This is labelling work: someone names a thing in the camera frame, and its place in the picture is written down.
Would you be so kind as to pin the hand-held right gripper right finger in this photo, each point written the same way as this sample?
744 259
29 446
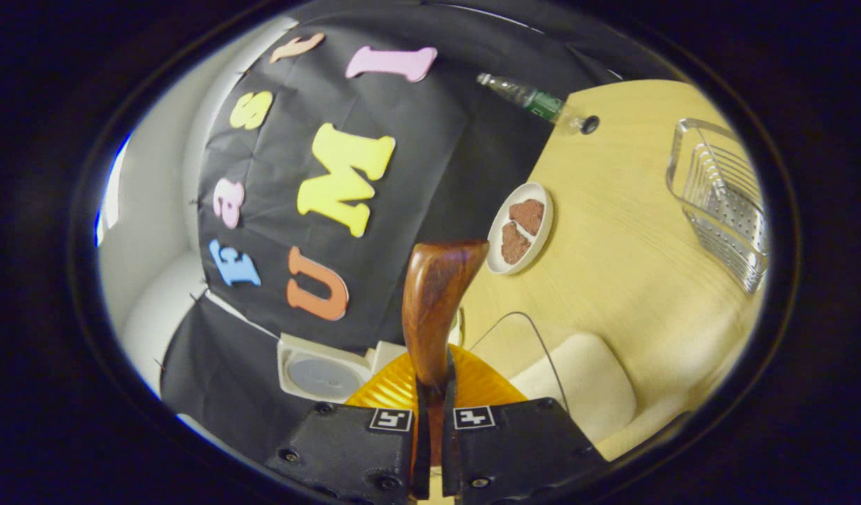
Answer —
521 449

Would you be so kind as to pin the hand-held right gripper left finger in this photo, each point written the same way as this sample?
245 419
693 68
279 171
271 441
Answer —
346 449

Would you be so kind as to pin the white rice cooker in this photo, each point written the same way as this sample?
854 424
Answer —
325 375

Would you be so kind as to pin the brown wooden spoon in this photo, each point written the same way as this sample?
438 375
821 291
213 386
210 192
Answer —
437 294

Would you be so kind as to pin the white round plate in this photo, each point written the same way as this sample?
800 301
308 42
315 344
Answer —
499 263

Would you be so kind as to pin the brown meat piece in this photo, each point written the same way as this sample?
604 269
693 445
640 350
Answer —
514 244
528 216

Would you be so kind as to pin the black bottle cap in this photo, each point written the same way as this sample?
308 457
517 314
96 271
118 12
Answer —
590 125

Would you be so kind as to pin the clear water bottle green label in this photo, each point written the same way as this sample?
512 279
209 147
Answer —
535 102

